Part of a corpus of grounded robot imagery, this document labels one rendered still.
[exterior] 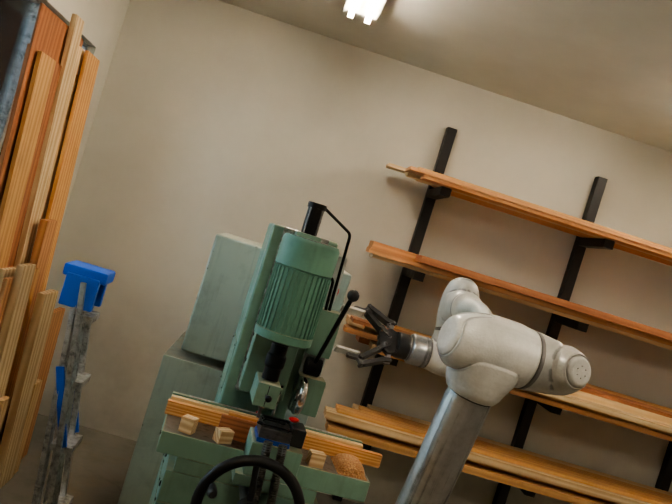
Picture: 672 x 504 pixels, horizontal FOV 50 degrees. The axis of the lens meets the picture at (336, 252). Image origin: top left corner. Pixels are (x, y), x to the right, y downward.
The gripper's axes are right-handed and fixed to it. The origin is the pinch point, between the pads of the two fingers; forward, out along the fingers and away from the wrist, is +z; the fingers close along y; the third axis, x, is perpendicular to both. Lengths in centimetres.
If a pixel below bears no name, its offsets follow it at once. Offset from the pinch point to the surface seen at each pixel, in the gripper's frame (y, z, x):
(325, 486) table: -37.2, -8.0, -22.7
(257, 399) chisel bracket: -17.8, 16.3, -21.6
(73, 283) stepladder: 28, 85, -67
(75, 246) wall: 135, 119, -211
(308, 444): -23.0, -3.0, -31.1
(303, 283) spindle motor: 8.4, 14.1, 3.7
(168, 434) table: -35, 38, -20
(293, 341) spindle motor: -4.7, 11.9, -6.6
